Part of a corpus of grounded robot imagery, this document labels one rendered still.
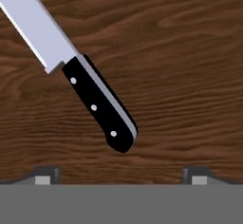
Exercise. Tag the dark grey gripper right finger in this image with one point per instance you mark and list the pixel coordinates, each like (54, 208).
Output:
(196, 174)

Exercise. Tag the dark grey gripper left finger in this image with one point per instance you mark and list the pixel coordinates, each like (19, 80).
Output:
(47, 174)

